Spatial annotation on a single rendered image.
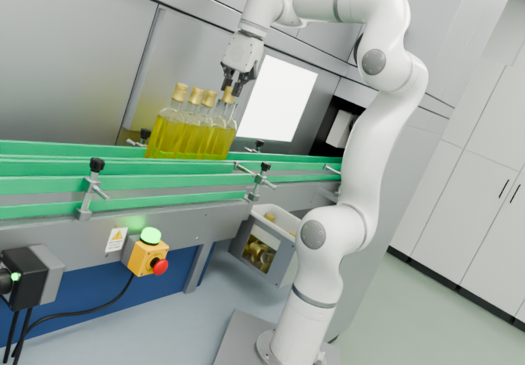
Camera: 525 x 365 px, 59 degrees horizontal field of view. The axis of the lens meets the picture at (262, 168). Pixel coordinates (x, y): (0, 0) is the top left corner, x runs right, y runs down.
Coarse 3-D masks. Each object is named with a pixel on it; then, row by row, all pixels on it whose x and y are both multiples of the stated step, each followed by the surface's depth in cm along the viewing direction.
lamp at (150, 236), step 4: (148, 228) 106; (152, 228) 107; (144, 232) 105; (148, 232) 105; (152, 232) 105; (156, 232) 106; (144, 236) 105; (148, 236) 104; (152, 236) 104; (156, 236) 105; (160, 236) 106; (140, 240) 105; (144, 240) 105; (148, 240) 104; (152, 240) 105; (156, 240) 105; (148, 244) 105; (152, 244) 105; (156, 244) 106
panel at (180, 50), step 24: (168, 24) 123; (192, 24) 130; (168, 48) 127; (192, 48) 134; (216, 48) 141; (144, 72) 125; (168, 72) 131; (192, 72) 138; (216, 72) 146; (312, 72) 191; (144, 96) 128; (168, 96) 135; (216, 96) 151; (240, 96) 160; (144, 120) 131; (240, 120) 167; (288, 144) 201
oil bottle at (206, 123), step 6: (198, 114) 130; (204, 114) 130; (204, 120) 129; (210, 120) 131; (204, 126) 129; (210, 126) 132; (198, 132) 129; (204, 132) 131; (210, 132) 133; (198, 138) 130; (204, 138) 132; (198, 144) 131; (204, 144) 133; (192, 150) 130; (198, 150) 132; (204, 150) 134; (192, 156) 131; (198, 156) 134
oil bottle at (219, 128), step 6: (210, 114) 136; (216, 120) 134; (222, 120) 135; (216, 126) 134; (222, 126) 135; (216, 132) 135; (222, 132) 137; (210, 138) 134; (216, 138) 136; (222, 138) 138; (210, 144) 135; (216, 144) 137; (210, 150) 136; (216, 150) 138; (204, 156) 136; (210, 156) 137
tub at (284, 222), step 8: (256, 208) 153; (264, 208) 157; (272, 208) 161; (280, 208) 160; (256, 216) 146; (264, 216) 159; (280, 216) 159; (288, 216) 158; (272, 224) 142; (280, 224) 159; (288, 224) 158; (296, 224) 156; (280, 232) 141; (288, 232) 157
